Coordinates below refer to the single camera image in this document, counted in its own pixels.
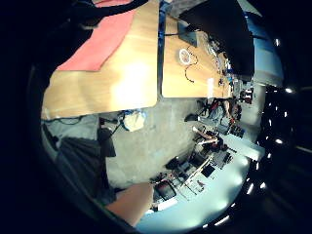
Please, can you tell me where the pink cloth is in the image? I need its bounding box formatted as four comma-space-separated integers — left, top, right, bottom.
57, 0, 138, 72

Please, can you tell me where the blue table divider strip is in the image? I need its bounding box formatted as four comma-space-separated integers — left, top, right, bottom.
157, 0, 168, 98

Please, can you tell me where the grey monitor stand base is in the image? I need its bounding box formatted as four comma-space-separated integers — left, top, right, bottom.
176, 21, 200, 48

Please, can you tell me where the white tape roll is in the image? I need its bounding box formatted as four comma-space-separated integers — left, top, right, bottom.
177, 48, 193, 66

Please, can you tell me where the white crumpled bag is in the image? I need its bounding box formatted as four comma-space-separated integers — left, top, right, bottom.
122, 110, 146, 133

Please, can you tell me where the black monitor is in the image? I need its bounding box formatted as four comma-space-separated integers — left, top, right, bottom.
177, 0, 255, 82

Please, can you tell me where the the person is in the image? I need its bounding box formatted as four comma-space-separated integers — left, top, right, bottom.
53, 127, 117, 205

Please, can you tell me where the black tablet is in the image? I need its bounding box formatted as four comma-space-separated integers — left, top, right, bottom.
155, 179, 177, 202

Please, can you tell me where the white shelf board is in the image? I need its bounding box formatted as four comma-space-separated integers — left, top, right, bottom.
221, 132, 266, 162

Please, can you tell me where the thin black cable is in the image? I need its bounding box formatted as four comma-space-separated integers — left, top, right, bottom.
183, 45, 200, 84

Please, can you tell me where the clutter of tools and cables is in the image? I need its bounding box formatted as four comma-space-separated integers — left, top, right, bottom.
150, 97, 247, 204

